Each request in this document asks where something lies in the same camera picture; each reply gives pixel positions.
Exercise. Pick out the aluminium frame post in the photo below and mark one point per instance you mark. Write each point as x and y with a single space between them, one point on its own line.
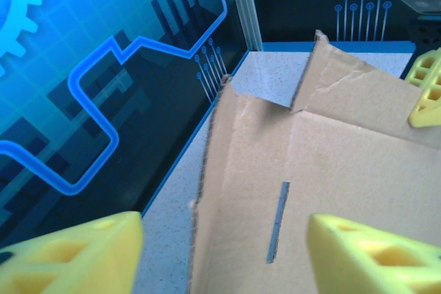
246 5

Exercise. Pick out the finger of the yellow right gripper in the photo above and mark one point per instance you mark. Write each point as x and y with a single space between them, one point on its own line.
430 111

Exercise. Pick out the brown cardboard box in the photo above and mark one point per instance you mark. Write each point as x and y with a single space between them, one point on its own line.
344 170

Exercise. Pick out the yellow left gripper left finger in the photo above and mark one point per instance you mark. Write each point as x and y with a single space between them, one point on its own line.
69 259

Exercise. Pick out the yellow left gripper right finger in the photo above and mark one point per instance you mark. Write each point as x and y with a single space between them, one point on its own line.
372 266

